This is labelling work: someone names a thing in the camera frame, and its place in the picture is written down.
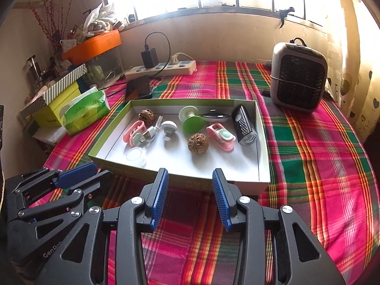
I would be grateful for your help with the heart print curtain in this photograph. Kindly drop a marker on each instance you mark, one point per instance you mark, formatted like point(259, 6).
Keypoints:
point(350, 50)

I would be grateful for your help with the black smartphone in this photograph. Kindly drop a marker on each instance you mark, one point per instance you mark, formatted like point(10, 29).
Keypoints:
point(139, 87)

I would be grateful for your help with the small dark object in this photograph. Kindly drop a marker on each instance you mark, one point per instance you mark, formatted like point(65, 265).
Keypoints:
point(131, 18)

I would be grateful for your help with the black charger adapter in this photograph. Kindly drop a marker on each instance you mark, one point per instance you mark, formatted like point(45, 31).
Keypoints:
point(149, 58)

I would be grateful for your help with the dried red flower branches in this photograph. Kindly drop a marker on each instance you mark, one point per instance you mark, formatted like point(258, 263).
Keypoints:
point(53, 29)

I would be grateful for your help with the white plug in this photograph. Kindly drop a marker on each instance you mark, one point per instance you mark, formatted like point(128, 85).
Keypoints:
point(175, 58)

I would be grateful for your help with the green white spool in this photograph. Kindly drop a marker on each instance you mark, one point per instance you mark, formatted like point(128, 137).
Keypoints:
point(193, 124)

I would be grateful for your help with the orange plastic box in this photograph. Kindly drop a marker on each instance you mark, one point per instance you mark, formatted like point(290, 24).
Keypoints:
point(95, 44)

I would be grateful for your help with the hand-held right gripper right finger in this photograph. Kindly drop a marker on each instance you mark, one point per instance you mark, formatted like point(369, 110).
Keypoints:
point(221, 202)

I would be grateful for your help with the black oval key fob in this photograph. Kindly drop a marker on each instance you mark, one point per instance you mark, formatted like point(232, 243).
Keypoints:
point(215, 115)

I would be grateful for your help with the glass jar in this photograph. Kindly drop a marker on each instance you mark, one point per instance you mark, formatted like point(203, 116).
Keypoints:
point(34, 68)

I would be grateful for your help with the white plastic bag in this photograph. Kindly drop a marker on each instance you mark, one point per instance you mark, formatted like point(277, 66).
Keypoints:
point(98, 17)

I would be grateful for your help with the black bike light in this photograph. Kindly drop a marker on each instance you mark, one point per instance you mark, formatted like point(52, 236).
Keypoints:
point(243, 124)

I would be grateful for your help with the striped cardboard box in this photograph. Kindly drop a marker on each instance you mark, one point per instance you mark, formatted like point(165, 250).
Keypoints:
point(65, 78)

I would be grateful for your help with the white power strip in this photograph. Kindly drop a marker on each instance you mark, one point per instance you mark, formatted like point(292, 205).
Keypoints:
point(178, 69)

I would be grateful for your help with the grey portable heater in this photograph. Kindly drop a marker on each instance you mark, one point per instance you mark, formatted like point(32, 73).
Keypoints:
point(297, 77)

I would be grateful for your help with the green tissue pack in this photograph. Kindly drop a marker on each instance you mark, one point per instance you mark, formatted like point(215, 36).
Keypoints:
point(86, 109)

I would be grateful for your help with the clear plastic container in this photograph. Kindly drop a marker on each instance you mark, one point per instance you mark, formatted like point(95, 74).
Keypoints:
point(104, 65)

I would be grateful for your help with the green white cardboard box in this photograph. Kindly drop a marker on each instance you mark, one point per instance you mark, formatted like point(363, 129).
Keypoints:
point(178, 166)

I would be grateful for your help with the brown walnut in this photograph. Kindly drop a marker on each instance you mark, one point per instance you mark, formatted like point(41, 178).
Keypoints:
point(147, 115)
point(198, 144)

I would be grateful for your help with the yellow cardboard box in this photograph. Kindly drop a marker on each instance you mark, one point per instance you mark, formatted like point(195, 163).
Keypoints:
point(56, 107)

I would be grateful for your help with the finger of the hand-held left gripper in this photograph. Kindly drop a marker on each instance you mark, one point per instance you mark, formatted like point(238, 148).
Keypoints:
point(77, 173)
point(95, 184)

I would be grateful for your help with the plaid tablecloth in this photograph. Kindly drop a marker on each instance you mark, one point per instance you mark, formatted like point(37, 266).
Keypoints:
point(311, 160)

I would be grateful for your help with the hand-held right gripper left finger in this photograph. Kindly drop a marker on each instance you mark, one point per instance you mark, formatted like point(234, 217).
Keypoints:
point(160, 202)

